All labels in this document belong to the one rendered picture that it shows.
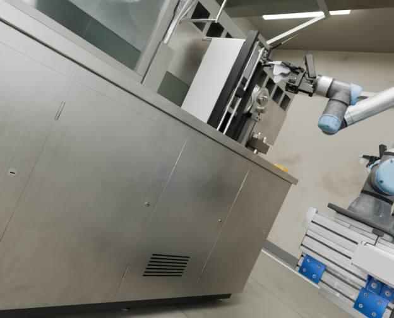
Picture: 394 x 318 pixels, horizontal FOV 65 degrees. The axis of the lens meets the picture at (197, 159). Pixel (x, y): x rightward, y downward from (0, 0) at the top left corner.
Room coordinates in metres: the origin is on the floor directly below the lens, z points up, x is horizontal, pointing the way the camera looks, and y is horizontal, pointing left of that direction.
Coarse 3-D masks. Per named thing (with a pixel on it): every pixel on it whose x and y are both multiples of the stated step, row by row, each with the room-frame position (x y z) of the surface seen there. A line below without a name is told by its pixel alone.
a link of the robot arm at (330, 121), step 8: (328, 104) 1.17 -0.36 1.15; (336, 104) 1.14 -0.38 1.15; (344, 104) 1.14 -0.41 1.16; (328, 112) 1.15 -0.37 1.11; (336, 112) 1.14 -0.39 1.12; (344, 112) 1.15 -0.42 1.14; (320, 120) 1.17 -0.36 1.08; (328, 120) 1.14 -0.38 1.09; (336, 120) 1.14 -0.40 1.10; (320, 128) 1.19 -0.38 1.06; (328, 128) 1.15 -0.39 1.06; (336, 128) 1.15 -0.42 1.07
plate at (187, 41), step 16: (176, 32) 1.74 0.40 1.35; (192, 32) 1.81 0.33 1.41; (176, 48) 1.77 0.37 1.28; (192, 48) 1.85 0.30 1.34; (176, 64) 1.81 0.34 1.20; (192, 64) 1.89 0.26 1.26; (192, 80) 1.93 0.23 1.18; (272, 112) 2.62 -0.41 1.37; (256, 128) 2.54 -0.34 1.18; (272, 128) 2.70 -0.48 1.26; (272, 144) 2.78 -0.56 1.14
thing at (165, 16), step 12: (12, 0) 0.75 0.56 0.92; (168, 0) 1.03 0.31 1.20; (36, 12) 0.79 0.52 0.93; (168, 12) 1.04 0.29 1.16; (48, 24) 0.81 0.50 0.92; (72, 36) 0.86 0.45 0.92; (156, 36) 1.04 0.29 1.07; (84, 48) 0.89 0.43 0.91; (96, 48) 0.91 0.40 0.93; (156, 48) 1.05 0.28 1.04; (108, 60) 0.95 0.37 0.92; (144, 60) 1.03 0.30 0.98; (132, 72) 1.02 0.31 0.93; (144, 72) 1.05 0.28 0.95
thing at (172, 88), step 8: (168, 72) 1.79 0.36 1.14; (168, 80) 1.81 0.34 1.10; (176, 80) 1.85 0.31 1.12; (160, 88) 1.79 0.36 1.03; (168, 88) 1.83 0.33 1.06; (176, 88) 1.87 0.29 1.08; (184, 88) 1.91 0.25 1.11; (168, 96) 1.84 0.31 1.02; (176, 96) 1.88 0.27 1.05; (184, 96) 1.93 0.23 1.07; (176, 104) 1.90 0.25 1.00
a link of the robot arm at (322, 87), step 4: (324, 76) 1.18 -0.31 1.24; (328, 76) 1.18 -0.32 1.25; (320, 80) 1.17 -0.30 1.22; (324, 80) 1.17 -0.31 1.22; (328, 80) 1.17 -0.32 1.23; (320, 84) 1.17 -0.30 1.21; (324, 84) 1.17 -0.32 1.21; (328, 84) 1.16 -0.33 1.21; (316, 88) 1.19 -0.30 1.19; (320, 88) 1.18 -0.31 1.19; (324, 88) 1.17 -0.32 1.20; (316, 92) 1.20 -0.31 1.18; (320, 92) 1.19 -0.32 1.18; (324, 92) 1.18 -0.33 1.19; (324, 96) 1.20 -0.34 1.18
